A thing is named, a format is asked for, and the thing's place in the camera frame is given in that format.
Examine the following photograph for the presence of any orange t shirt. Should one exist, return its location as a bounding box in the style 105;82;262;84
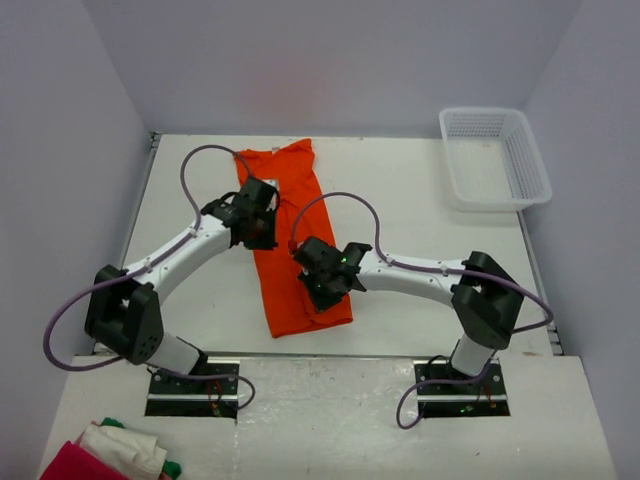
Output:
236;139;353;338

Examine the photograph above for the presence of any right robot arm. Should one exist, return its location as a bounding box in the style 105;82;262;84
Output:
292;237;524;393

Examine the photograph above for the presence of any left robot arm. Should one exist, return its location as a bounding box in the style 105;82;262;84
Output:
84;176;280;393

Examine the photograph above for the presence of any white plastic basket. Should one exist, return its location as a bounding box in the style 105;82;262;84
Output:
439;107;552;212

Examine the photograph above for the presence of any green folded shirt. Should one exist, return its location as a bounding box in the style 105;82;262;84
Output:
99;417;182;479

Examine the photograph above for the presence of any white folded shirt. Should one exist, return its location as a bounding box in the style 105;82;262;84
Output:
79;424;167;479

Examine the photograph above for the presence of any pink folded shirt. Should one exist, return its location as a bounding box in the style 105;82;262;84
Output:
40;441;126;480

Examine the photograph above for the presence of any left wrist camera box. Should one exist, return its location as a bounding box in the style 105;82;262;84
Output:
263;179;279;195

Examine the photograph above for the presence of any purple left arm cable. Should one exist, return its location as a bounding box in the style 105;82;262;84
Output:
43;144;257;412

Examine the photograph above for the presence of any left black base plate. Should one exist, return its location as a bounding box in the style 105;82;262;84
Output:
145;360;240;420

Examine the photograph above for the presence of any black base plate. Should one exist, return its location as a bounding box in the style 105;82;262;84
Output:
145;360;240;420
416;361;511;419

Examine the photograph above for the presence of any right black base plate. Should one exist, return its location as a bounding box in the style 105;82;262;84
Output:
416;361;511;419

